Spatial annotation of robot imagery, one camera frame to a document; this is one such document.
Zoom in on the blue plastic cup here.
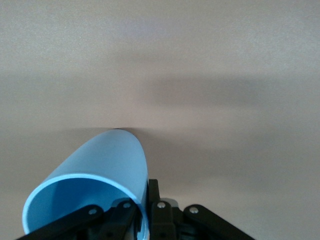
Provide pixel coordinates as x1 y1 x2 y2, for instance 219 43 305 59
21 127 150 240

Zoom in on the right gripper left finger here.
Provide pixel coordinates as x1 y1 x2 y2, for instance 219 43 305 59
17 198 141 240

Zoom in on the brown table cover sheet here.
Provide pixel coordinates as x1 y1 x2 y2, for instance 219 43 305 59
0 0 320 240

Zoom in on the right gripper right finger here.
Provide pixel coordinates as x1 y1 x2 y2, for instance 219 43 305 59
147 178 256 240

